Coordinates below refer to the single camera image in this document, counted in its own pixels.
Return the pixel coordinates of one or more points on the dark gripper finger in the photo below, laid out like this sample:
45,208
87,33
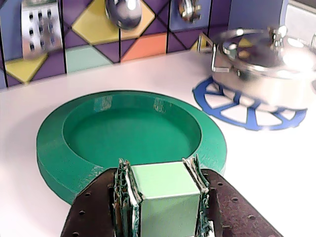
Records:
229,207
96,205

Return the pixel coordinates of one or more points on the light green cube lid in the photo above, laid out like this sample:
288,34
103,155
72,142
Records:
170,195

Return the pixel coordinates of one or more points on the dark green round recipient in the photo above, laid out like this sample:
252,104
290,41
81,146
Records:
128,133

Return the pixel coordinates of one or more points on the steel pot lid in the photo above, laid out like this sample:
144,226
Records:
261,49

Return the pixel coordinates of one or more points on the steel toy pot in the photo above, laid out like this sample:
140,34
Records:
266,91

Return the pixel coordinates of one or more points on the blue toy kitchen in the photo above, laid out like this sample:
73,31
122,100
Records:
148,74

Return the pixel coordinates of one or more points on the small steel grater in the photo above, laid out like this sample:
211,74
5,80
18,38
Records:
40,32

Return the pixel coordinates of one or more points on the steel ladle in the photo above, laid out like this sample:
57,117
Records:
124,14

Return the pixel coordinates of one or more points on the steel hanging utensil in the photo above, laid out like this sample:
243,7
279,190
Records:
188,11

